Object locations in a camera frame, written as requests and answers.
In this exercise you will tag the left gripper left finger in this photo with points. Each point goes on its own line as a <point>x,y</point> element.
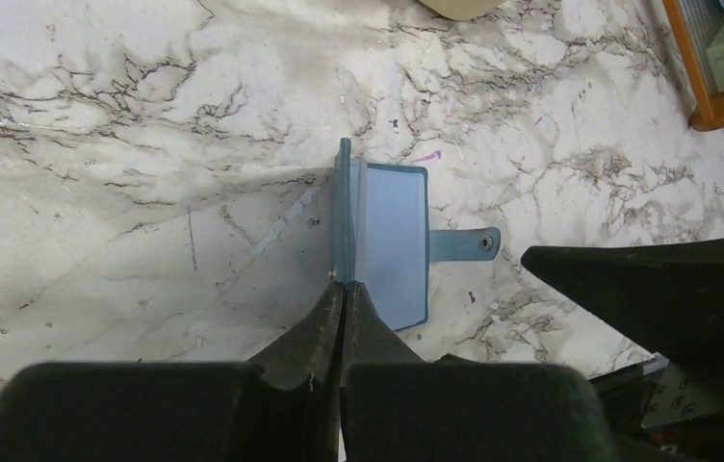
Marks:
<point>279,405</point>

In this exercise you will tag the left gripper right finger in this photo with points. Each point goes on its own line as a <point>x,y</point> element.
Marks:
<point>395,406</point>

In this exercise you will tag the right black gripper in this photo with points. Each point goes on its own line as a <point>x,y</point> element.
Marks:
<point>668,299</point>

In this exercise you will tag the blue leather card holder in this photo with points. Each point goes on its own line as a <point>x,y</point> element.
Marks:
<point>381,236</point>

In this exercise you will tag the orange wooden rack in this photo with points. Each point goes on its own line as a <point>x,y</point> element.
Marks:
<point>694,25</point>

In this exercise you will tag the yellow oval tray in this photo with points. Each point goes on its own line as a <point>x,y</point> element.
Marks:
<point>462,10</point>

